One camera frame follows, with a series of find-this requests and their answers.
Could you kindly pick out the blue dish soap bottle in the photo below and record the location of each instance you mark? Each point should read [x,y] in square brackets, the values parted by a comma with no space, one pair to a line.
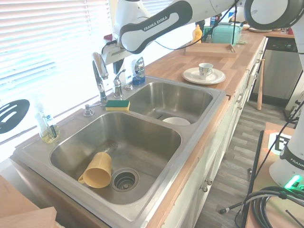
[138,69]

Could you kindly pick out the stainless steel double sink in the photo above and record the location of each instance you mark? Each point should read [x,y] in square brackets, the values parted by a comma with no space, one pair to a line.
[152,147]

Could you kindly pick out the white kitchen cabinets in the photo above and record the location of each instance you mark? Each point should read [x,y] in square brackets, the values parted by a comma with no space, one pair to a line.
[213,161]

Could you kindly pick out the chrome sink faucet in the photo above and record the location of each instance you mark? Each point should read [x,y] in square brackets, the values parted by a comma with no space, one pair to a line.
[98,71]

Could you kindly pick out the black tripod pole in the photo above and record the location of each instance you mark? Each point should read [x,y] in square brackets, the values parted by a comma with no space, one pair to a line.
[254,166]

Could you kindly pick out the wooden serving tray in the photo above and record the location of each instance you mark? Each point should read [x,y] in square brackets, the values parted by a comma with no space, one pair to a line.
[209,50]

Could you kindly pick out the yellow mustard bottle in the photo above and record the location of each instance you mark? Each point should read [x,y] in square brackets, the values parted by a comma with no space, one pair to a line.
[196,34]

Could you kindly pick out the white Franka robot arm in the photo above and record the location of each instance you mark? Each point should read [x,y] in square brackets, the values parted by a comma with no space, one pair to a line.
[154,23]

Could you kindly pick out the white dinner plate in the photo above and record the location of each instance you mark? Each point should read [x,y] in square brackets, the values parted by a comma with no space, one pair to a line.
[190,76]

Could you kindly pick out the glass bottle with yellow liquid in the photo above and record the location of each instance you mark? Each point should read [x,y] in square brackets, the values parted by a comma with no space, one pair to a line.
[48,130]

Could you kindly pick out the round perforated drain strainer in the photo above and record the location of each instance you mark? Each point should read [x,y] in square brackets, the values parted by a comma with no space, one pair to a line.
[125,179]

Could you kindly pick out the small glass jar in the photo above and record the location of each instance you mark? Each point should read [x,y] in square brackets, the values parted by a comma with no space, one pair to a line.
[208,38]

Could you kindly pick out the black oval slotted object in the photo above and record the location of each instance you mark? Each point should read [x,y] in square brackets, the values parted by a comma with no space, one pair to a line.
[12,114]

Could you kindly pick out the yellow plastic mug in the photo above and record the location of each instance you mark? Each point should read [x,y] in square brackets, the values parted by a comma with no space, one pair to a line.
[98,172]

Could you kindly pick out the white patterned teacup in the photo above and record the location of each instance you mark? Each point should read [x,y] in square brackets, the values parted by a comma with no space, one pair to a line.
[204,70]

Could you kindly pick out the white window blinds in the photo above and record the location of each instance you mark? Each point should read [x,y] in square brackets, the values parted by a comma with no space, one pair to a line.
[47,35]

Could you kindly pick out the stainless steel dishwasher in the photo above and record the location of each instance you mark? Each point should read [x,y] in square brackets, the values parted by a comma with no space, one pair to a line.
[275,71]

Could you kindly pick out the teal bread box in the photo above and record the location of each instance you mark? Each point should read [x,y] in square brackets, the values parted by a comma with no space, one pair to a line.
[224,33]

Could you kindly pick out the light wooden board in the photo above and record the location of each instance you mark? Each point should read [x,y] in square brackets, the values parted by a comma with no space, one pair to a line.
[21,204]

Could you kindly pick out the chrome soap dispenser pump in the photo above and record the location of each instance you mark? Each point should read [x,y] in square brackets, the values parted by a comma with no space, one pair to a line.
[88,110]

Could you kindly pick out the white ceramic bowl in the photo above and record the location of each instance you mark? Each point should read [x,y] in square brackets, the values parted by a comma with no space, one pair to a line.
[177,121]

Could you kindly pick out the yellow and green sponge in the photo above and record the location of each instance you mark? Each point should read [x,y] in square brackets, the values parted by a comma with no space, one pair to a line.
[117,105]

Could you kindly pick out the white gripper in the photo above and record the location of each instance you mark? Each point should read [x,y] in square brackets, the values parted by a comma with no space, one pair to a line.
[114,52]

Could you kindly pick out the black and white fiducial marker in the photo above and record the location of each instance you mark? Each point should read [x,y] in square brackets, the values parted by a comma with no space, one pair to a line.
[280,143]

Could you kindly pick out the plates on far counter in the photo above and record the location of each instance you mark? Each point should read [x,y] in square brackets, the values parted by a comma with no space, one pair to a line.
[260,29]

